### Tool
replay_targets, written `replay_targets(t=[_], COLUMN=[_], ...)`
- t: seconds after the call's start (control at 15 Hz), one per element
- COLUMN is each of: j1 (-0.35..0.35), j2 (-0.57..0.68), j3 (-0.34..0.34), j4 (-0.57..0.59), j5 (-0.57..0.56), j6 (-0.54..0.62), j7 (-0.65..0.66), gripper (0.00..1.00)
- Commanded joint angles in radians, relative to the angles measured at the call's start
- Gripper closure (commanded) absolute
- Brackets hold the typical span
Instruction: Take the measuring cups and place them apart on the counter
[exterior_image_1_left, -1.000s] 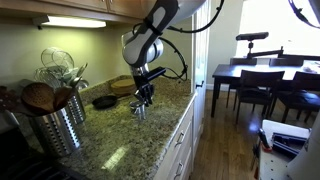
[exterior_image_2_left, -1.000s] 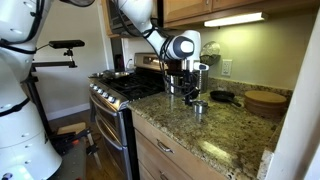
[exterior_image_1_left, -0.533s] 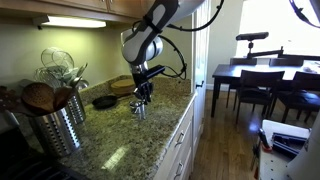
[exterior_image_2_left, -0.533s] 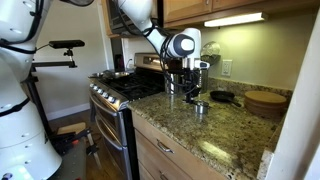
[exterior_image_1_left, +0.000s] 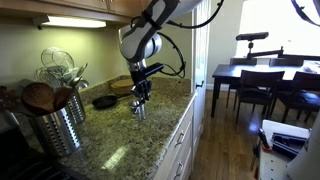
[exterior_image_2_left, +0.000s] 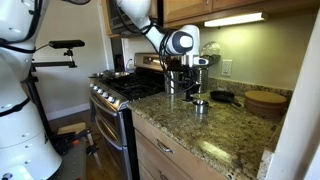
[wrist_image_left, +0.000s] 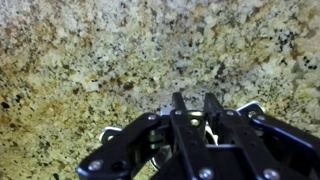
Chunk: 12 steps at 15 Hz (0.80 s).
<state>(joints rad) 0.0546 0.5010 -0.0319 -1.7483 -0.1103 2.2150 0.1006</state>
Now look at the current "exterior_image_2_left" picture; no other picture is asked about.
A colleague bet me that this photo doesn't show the black stereo camera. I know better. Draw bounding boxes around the black stereo camera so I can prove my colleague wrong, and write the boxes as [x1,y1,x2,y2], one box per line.
[48,39,86,50]

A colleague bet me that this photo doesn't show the steel frying pan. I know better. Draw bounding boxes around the steel frying pan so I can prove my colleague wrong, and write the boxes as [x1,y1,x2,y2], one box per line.
[89,69,132,80]

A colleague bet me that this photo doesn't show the small wooden board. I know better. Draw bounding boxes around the small wooden board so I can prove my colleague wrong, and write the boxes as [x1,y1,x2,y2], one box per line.
[56,121,87,136]

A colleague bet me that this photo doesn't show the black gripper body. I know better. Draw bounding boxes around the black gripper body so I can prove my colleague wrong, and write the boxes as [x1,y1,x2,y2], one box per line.
[176,65,201,88]

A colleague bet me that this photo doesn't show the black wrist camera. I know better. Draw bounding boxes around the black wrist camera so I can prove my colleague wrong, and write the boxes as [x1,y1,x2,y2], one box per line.
[164,63,184,74]

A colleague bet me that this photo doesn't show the wooden upper cabinet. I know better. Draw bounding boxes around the wooden upper cabinet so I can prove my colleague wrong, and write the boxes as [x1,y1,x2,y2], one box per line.
[162,0,320,29]

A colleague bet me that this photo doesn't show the stainless gas range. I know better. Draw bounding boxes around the stainless gas range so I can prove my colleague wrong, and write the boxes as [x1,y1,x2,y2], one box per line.
[88,52,184,180]

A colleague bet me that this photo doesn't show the empty steel canister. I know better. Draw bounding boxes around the empty steel canister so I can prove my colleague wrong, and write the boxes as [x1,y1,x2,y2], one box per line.
[164,69,181,95]

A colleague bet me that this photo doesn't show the round mesh strainer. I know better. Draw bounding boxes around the round mesh strainer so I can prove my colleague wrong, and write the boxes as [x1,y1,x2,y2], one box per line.
[200,40,222,58]

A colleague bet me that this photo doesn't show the under-cabinet light bar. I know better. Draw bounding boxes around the under-cabinet light bar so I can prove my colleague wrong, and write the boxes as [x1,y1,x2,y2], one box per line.
[203,12,269,28]

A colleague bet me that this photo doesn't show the black clamp tool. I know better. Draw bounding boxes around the black clamp tool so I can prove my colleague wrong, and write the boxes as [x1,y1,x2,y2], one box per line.
[49,129,103,168]

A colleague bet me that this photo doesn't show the black cast iron skillet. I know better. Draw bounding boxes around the black cast iron skillet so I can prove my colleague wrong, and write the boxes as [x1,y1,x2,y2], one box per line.
[209,90,242,108]

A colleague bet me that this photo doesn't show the white wall outlet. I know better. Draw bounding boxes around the white wall outlet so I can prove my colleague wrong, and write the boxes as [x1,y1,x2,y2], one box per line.
[221,59,233,77]

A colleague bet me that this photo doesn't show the stack of wooden boards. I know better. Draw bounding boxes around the stack of wooden boards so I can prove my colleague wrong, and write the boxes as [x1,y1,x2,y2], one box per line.
[244,90,288,118]

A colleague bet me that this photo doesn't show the steel utensil canister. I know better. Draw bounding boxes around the steel utensil canister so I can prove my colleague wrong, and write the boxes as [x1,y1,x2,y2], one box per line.
[196,67,210,95]

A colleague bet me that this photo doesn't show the black camera stand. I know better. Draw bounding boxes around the black camera stand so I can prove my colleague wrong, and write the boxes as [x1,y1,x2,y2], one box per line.
[23,48,78,138]

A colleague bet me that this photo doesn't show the gray robot base platform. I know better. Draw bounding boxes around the gray robot base platform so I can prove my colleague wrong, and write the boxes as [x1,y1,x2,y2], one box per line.
[46,139,88,180]

